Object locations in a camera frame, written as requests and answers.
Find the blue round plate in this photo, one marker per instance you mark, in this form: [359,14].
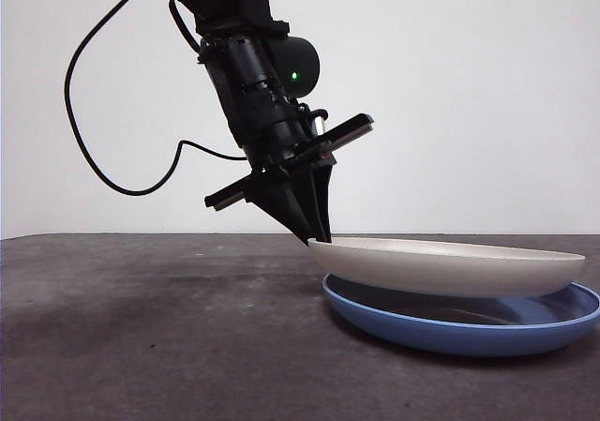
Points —
[445,341]

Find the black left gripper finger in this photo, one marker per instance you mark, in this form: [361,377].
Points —
[286,203]
[323,191]

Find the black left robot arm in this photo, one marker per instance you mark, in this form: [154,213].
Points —
[234,60]

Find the white round plate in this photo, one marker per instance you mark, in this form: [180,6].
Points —
[445,271]

